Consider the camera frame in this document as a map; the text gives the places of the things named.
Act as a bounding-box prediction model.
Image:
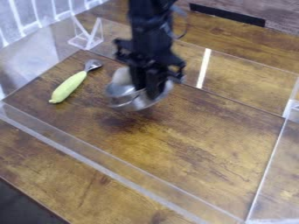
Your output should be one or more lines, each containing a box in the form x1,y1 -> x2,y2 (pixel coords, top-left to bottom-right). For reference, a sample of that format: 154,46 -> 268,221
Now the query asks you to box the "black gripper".
114,17 -> 186,100

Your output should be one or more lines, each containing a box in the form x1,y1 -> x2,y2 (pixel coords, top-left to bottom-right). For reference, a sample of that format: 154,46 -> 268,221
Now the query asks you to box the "silver metal pot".
105,78 -> 176,112

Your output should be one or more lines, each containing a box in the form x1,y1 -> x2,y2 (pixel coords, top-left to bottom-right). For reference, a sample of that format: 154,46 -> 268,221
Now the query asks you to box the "red and white toy mushroom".
113,66 -> 133,86

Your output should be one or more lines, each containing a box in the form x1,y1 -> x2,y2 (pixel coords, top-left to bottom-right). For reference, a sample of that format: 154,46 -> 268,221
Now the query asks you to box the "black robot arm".
114,0 -> 186,100

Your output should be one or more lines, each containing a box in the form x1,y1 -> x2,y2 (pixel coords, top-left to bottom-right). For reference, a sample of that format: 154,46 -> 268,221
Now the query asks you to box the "black strip on table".
190,3 -> 268,27

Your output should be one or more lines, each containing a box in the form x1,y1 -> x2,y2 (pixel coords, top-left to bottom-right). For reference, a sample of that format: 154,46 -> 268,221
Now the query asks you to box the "clear acrylic triangle bracket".
69,17 -> 105,50

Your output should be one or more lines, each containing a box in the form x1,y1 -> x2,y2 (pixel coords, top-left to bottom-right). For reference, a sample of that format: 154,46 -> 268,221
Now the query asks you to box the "yellow-green handled scoop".
50,59 -> 103,104

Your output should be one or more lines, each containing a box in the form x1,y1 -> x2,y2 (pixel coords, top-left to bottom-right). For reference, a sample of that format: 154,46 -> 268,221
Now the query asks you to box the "black cable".
163,3 -> 190,40

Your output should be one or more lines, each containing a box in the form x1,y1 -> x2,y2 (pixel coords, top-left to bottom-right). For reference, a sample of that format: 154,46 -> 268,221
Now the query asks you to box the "clear acrylic tray wall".
0,101 -> 299,224

